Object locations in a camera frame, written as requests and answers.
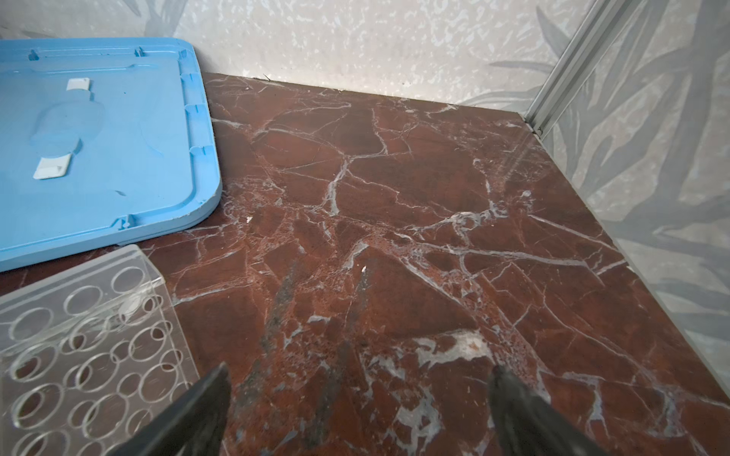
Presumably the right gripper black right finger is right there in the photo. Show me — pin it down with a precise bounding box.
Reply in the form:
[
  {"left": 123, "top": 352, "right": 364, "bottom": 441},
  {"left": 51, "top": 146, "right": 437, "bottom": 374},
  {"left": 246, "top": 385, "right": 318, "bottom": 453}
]
[{"left": 488, "top": 365, "right": 606, "bottom": 456}]

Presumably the blue plastic bin lid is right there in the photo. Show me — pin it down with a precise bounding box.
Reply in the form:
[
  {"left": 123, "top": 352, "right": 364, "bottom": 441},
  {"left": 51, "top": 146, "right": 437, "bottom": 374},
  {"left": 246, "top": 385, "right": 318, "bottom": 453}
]
[{"left": 1, "top": 38, "right": 222, "bottom": 271}]

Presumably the aluminium frame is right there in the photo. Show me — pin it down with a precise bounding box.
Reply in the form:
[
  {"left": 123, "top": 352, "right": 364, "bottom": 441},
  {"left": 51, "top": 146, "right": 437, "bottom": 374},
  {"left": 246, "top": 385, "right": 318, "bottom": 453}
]
[{"left": 526, "top": 0, "right": 641, "bottom": 138}]

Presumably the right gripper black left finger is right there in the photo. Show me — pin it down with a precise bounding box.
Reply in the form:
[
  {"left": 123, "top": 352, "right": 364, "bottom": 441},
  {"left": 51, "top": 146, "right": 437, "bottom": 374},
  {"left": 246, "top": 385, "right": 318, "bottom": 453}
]
[{"left": 112, "top": 363, "right": 231, "bottom": 455}]

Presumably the clear acrylic test tube rack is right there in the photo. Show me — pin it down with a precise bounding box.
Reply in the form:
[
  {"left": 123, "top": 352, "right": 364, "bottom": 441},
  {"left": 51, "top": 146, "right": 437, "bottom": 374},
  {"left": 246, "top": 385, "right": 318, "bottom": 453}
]
[{"left": 1, "top": 245, "right": 199, "bottom": 455}]

